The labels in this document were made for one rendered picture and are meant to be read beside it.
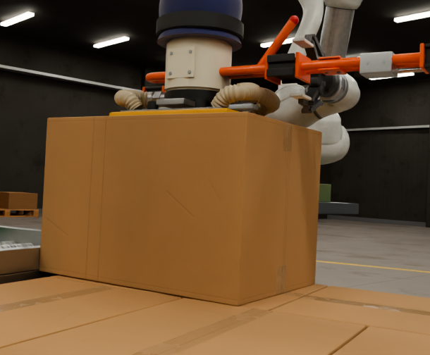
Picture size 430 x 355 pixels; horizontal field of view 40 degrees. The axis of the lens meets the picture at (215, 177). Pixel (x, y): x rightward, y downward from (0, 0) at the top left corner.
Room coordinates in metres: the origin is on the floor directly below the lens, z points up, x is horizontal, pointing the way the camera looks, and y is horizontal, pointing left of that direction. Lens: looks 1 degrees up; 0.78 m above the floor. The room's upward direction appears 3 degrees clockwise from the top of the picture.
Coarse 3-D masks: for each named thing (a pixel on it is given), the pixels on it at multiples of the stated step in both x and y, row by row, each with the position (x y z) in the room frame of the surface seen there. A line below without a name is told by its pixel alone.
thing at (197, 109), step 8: (152, 104) 1.45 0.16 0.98; (200, 104) 1.38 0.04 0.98; (112, 112) 1.46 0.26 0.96; (120, 112) 1.45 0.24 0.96; (128, 112) 1.44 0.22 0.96; (136, 112) 1.42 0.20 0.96; (144, 112) 1.41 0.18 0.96; (152, 112) 1.40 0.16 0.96; (160, 112) 1.39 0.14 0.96; (168, 112) 1.38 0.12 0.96; (176, 112) 1.37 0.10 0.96; (184, 112) 1.36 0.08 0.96; (192, 112) 1.34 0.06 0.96; (200, 112) 1.33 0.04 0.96; (208, 112) 1.32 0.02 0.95; (216, 112) 1.31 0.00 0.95
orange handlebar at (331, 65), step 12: (324, 60) 1.31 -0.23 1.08; (336, 60) 1.30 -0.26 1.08; (348, 60) 1.28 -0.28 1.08; (396, 60) 1.23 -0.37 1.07; (408, 60) 1.22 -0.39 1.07; (228, 72) 1.43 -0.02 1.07; (240, 72) 1.42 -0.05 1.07; (252, 72) 1.40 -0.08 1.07; (264, 72) 1.39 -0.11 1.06; (312, 72) 1.37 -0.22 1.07; (324, 72) 1.33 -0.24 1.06; (336, 72) 1.33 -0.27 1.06
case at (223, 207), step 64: (64, 128) 1.48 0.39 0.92; (128, 128) 1.37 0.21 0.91; (192, 128) 1.27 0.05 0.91; (256, 128) 1.23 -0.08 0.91; (64, 192) 1.48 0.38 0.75; (128, 192) 1.36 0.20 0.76; (192, 192) 1.26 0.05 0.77; (256, 192) 1.24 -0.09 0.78; (64, 256) 1.47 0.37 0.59; (128, 256) 1.36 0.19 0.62; (192, 256) 1.26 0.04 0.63; (256, 256) 1.25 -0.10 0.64
